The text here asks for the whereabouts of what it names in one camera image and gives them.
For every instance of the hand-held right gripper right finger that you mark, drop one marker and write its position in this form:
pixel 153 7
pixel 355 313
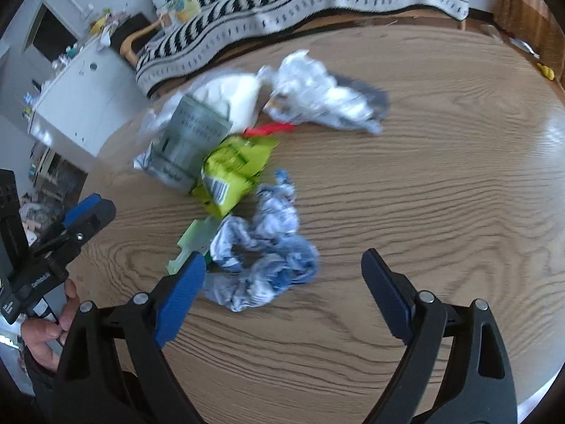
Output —
pixel 388 296

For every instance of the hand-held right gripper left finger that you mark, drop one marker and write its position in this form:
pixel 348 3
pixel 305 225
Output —
pixel 181 296

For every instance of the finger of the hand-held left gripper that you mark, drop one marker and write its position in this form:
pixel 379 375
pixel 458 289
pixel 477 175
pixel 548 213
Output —
pixel 81 210
pixel 103 214

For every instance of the white paper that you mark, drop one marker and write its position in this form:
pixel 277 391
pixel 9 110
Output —
pixel 234 97

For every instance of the person's left forearm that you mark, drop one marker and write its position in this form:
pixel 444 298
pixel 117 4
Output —
pixel 39 388

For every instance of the person's left hand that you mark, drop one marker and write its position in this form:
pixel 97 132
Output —
pixel 42 331

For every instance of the low shelf with clutter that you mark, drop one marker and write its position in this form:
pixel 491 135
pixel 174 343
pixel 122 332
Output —
pixel 57 172

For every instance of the light green plastic piece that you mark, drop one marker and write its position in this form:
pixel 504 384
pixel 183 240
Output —
pixel 194 236

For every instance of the blue white crumpled wrapper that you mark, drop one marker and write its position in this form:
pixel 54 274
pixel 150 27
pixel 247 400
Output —
pixel 265 265

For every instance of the white cabinet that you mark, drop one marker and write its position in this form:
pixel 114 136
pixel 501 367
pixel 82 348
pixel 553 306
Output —
pixel 84 97

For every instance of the grey-green foil packet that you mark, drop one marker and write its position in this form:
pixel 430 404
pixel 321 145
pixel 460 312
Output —
pixel 190 141

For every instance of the yellow-green snack packet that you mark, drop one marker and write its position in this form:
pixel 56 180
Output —
pixel 234 163

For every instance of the dark framed screen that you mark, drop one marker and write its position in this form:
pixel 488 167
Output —
pixel 48 35

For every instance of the wooden chair armrest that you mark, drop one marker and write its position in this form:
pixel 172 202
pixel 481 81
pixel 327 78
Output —
pixel 132 37

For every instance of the red candy wrapper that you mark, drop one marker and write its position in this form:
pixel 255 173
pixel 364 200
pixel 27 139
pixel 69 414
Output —
pixel 265 130

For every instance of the yellow toy on cabinet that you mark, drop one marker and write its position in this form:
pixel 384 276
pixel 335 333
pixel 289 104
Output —
pixel 98 24

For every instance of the colourful picture book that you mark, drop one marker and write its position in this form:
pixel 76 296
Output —
pixel 183 6

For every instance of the white crumpled plastic bag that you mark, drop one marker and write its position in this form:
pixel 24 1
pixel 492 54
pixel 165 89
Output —
pixel 309 88

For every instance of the black white striped blanket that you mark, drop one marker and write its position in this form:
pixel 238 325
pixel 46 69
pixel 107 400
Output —
pixel 265 9

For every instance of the small yellow floor toy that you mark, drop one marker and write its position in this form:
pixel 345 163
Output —
pixel 546 71

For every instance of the white paper scrap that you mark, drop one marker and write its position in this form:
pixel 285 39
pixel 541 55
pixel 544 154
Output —
pixel 523 46

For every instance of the wooden cabinet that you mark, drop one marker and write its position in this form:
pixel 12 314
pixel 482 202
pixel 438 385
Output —
pixel 529 4

